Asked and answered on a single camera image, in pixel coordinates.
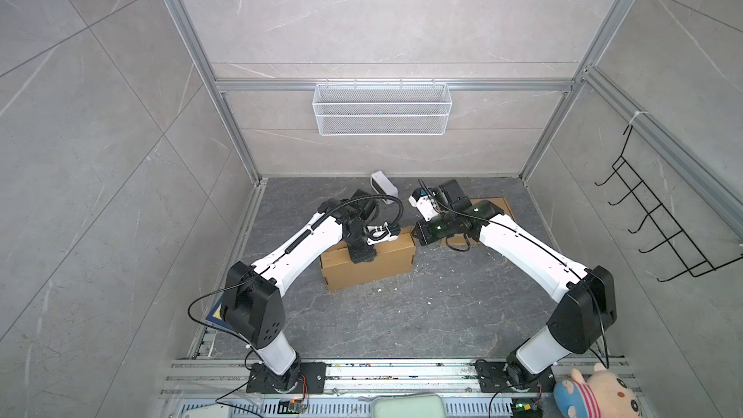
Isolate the white wire mesh basket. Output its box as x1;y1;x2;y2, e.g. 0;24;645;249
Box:
313;82;453;137

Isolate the blue book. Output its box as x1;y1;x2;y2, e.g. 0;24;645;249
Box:
204;300;229;329

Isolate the black wire hook rack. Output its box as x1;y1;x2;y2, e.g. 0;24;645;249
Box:
594;126;742;284

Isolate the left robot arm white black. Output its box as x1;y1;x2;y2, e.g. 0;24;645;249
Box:
220;190;404;392

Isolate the pale green box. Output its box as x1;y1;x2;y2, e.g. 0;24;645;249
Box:
371;394;447;418

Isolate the cardboard box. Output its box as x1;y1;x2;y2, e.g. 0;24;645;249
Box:
443;199;510;252

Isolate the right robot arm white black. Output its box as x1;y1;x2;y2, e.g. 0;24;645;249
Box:
409;180;617;389

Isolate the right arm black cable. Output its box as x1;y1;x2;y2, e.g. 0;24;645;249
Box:
417;178;474;254

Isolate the white digital clock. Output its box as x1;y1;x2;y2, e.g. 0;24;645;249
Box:
370;170;399;197

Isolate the pink plush pig toy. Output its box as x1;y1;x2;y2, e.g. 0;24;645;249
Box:
553;363;642;418

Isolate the cardboard sheet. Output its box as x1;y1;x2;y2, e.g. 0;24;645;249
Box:
320;226;416;291

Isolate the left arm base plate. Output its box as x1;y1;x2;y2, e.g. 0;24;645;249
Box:
246;362;327;394

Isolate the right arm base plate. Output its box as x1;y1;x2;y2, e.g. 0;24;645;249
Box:
473;359;555;393

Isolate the aluminium rail base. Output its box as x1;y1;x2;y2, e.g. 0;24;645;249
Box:
154;357;597;417

